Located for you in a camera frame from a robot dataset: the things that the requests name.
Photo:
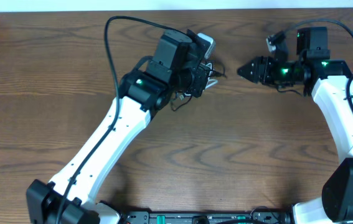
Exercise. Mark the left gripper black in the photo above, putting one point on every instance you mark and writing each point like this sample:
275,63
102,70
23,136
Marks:
201,79

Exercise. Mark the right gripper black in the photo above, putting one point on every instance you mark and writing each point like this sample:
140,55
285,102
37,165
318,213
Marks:
259,61

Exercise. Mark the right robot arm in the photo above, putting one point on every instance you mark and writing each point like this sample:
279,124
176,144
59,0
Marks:
330,84

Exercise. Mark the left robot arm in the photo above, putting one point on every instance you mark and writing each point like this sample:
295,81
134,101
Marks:
177,66

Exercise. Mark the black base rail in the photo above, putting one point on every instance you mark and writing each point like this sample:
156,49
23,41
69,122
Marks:
263,215

